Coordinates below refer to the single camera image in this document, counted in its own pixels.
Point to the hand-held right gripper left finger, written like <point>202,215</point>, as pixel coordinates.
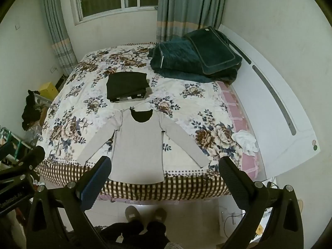
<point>96,184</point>

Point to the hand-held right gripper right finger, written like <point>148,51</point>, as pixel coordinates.
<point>232,181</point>

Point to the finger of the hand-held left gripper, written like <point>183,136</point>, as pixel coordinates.
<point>31,157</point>

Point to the grey long-sleeve shirt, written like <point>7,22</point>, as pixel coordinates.
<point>137,147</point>

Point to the stack of folded dark clothes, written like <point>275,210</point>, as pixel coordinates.
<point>127,84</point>

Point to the green rack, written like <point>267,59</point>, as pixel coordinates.
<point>10,137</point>

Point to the crumpled white cloth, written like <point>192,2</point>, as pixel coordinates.
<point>245,141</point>

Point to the hanging black cloth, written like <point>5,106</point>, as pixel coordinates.
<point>29,111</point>

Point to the person's left grey slipper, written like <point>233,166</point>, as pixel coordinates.
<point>132,212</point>

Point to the person's grey slipper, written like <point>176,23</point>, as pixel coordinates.
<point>157,214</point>
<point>132,212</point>

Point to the clear plastic storage box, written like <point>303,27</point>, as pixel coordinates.
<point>44,105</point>

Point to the white headboard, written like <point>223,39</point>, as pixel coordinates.
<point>285,155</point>

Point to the person's black pants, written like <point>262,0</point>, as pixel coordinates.
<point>134,234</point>

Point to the pink checked bed sheet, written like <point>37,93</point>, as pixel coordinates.
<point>237,114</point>

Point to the yellow box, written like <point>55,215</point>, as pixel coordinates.
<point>49,90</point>

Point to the person's right grey slipper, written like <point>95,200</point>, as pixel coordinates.
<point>157,214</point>

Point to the floral bedspread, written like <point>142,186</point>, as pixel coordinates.
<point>77,103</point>

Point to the grey-blue striped curtain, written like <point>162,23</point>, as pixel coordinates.
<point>57,31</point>
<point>181,5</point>

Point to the dark green pillow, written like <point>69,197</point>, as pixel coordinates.
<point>212,49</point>

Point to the dark green blanket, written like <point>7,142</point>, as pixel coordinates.
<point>171,59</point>

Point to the wall switch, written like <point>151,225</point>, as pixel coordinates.
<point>17,27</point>

